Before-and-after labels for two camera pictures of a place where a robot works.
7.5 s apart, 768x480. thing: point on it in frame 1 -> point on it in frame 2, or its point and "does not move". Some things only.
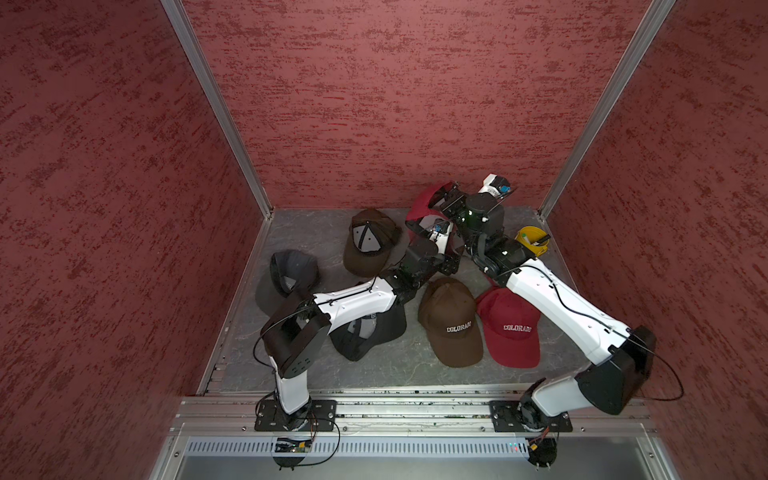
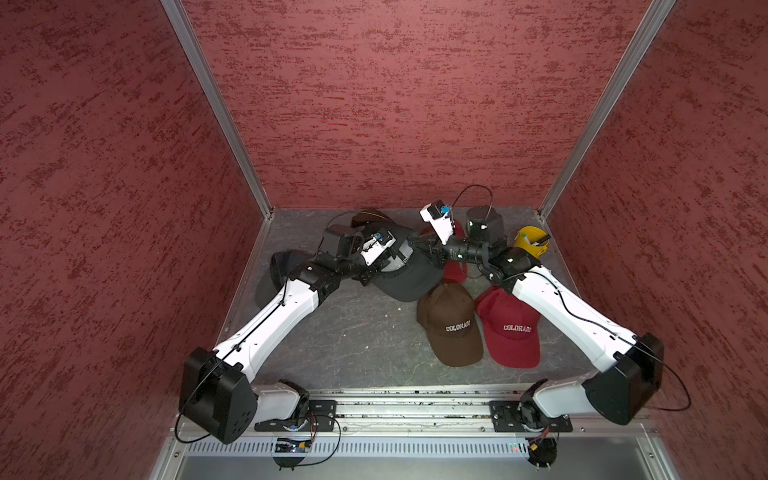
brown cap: [447, 311] does not move
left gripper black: [450, 264] -> [371, 271]
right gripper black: [457, 198] -> [423, 241]
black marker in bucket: [544, 239] does not move
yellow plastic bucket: [527, 235] does not move
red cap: [420, 208] -> [455, 271]
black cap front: [354, 338] -> [405, 271]
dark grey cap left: [293, 271] does not move
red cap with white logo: [511, 328] does not move
